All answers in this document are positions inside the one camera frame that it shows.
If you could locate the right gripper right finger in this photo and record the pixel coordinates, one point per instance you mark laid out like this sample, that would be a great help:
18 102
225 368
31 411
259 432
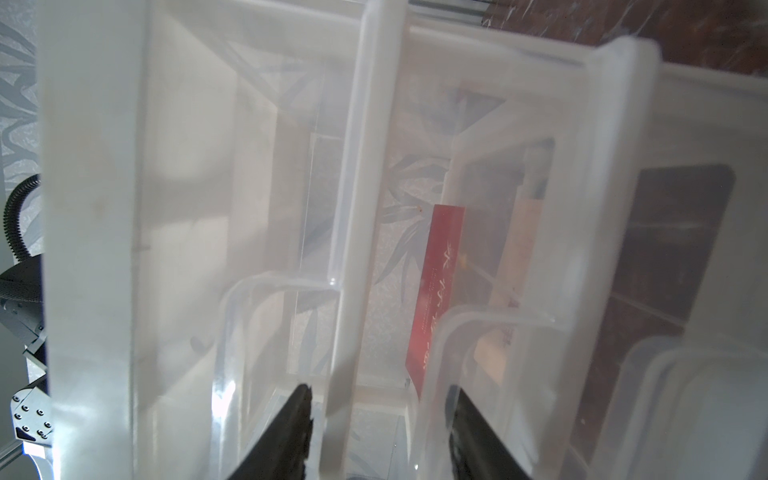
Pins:
476 451

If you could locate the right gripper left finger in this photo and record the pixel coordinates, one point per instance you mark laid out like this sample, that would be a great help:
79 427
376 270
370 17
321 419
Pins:
282 450

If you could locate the white plastic drawer organizer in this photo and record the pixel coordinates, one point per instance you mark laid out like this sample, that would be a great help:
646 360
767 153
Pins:
169 132

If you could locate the red item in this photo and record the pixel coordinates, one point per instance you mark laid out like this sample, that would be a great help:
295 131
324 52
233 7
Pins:
435 289

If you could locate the clear plastic drawer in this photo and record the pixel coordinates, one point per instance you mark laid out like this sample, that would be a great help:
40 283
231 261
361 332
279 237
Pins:
565 130
301 320

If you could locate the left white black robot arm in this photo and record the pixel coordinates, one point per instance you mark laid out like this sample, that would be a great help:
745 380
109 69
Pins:
23 314

